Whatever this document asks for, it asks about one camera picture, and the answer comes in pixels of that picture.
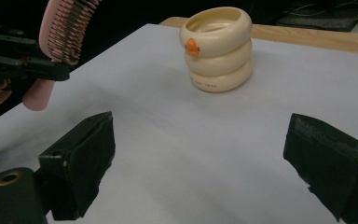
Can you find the cream ringed cup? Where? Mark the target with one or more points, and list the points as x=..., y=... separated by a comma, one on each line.
x=220, y=46

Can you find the pale grey table mat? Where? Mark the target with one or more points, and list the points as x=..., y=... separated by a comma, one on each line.
x=183, y=140

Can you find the pink hairbrush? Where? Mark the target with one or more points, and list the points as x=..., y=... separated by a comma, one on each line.
x=51, y=25

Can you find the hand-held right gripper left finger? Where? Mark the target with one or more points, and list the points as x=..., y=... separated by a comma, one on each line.
x=84, y=165

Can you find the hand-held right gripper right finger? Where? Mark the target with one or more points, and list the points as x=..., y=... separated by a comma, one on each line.
x=332, y=168

